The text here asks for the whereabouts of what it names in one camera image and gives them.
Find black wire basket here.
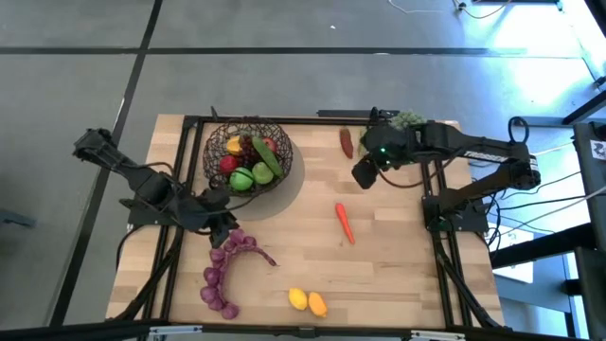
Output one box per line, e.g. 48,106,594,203
202,117,294,198

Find black rear mount bar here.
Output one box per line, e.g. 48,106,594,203
316,107,380,119

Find purple onion braid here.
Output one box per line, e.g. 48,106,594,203
199,228,279,321

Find silver aluminium bracket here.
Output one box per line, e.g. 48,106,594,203
409,330,468,341
149,325,203,340

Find black diagonal support bar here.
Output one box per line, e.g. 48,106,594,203
490,222,597,270

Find grey cabinet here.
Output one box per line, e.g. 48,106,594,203
571,120,606,341

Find white floor sheet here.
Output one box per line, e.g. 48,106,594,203
491,222,536,285

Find black aluminium table frame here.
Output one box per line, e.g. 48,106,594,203
0,113,606,341

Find dark red chili pepper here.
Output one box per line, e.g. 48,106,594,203
339,126,355,160

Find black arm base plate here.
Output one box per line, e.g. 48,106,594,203
422,194,490,233
127,191,195,227

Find light green pear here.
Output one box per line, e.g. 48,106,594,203
251,161,275,186

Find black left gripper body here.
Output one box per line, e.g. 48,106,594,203
187,188,238,231

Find dark red grape bunch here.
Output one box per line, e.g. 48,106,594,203
239,135,259,167

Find black floor beam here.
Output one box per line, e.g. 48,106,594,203
513,89,606,128

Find orange carrot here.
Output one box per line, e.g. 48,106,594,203
334,203,356,246

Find green cucumber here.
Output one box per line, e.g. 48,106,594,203
251,135,285,179

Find yellow lemon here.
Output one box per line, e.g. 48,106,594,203
288,287,310,312

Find grey round mat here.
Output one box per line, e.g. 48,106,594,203
226,136,307,223

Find green apple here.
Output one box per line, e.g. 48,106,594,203
229,166,256,192

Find grey chair foot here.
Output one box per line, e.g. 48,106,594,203
0,207,37,229

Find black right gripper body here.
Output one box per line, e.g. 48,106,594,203
350,121,418,190

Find orange lemon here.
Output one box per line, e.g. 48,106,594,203
307,291,329,319

